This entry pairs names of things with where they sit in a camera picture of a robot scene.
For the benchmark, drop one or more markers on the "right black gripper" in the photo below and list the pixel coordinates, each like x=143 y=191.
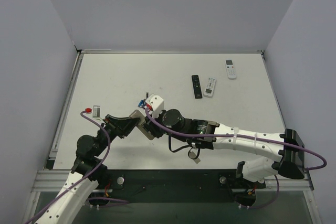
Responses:
x=151 y=126

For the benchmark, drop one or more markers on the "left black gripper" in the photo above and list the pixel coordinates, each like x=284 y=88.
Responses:
x=109 y=124

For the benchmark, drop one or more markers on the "beige white remote control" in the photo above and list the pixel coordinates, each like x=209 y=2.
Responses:
x=136 y=114

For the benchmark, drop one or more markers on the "beige battery cover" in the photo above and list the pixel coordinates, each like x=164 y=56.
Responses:
x=194 y=157

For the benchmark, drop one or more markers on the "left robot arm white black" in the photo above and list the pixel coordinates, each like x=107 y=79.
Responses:
x=88 y=170

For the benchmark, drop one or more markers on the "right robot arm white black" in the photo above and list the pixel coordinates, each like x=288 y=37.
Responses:
x=277 y=153

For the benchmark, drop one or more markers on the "black remote control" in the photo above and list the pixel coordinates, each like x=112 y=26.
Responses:
x=196 y=87

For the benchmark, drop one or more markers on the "small white remote control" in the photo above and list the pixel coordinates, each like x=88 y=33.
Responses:
x=210 y=87

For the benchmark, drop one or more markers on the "white remote with display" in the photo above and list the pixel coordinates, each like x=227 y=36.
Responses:
x=230 y=69

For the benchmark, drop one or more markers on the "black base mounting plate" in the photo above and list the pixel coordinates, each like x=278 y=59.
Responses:
x=171 y=194

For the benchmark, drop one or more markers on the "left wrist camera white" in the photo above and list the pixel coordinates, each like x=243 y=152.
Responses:
x=95 y=112

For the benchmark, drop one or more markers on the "aluminium frame rail left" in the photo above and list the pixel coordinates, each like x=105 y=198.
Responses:
x=60 y=126

